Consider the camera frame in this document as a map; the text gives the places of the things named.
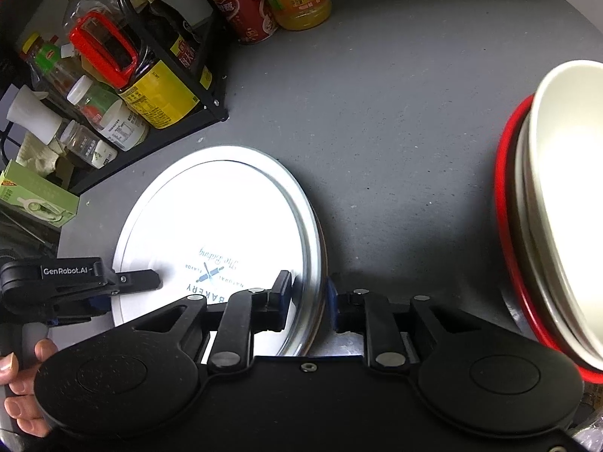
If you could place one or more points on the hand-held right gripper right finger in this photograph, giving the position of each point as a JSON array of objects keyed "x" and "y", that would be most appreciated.
[{"x": 331, "y": 302}]

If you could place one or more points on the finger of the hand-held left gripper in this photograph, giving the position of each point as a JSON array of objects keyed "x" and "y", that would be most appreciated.
[
  {"x": 89, "y": 308},
  {"x": 136, "y": 280}
]

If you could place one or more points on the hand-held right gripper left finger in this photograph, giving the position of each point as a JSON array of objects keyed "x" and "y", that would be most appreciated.
[{"x": 285, "y": 294}]

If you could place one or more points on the white plate rolling pin print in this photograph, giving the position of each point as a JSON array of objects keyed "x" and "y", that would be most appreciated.
[{"x": 226, "y": 207}]

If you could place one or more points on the red bowl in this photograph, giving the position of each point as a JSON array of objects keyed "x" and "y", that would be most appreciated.
[{"x": 503, "y": 197}]

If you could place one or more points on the cream speckled bowl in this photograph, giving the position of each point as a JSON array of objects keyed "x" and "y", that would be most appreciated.
[{"x": 574, "y": 174}]

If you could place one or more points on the person's left hand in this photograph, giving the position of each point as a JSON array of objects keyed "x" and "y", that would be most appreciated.
[{"x": 26, "y": 381}]

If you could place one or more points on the green cardboard box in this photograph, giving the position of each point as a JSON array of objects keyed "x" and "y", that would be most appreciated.
[{"x": 35, "y": 193}]

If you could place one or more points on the small clear spice jar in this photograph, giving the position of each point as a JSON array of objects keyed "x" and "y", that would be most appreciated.
[{"x": 89, "y": 148}]

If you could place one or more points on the white cap seasoning jar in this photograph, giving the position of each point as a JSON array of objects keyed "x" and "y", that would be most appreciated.
[{"x": 113, "y": 120}]

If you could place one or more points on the dark sauce bottle yellow label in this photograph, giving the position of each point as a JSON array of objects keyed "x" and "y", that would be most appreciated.
[{"x": 146, "y": 84}]

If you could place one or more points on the green label bottle yellow cap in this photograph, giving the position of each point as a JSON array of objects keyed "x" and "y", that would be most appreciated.
[{"x": 54, "y": 61}]

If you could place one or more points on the dark bottle red label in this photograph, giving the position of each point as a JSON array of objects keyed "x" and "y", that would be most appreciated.
[{"x": 181, "y": 40}]

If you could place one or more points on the red drink can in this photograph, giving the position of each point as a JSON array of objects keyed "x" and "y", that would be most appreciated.
[{"x": 245, "y": 12}]

